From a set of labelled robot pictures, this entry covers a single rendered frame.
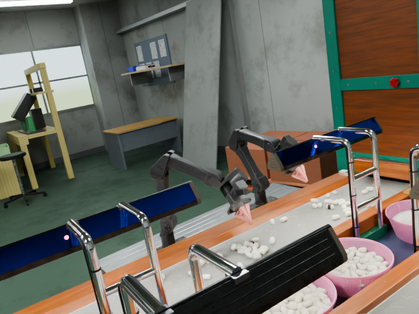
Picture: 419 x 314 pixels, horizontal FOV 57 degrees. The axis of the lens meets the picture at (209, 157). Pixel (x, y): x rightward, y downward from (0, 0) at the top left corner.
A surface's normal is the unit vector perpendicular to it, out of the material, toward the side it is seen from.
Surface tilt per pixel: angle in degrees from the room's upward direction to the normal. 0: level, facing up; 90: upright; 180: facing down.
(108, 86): 90
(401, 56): 90
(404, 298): 0
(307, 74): 90
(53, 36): 90
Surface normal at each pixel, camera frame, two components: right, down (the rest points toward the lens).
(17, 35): 0.59, 0.09
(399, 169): -0.83, 0.26
